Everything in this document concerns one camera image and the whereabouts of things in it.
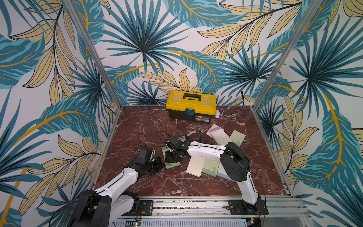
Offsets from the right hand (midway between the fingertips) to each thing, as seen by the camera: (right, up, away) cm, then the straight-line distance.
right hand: (166, 160), depth 88 cm
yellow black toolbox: (+16, +34, +8) cm, 39 cm away
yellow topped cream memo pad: (+18, -4, 0) cm, 19 cm away
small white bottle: (+38, +30, +24) cm, 54 cm away
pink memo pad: (+38, +13, +13) cm, 42 cm away
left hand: (0, -3, -4) cm, 5 cm away
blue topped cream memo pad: (+10, +12, +12) cm, 20 cm away
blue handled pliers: (+23, +14, +13) cm, 30 cm away
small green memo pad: (+3, -2, -2) cm, 4 cm away
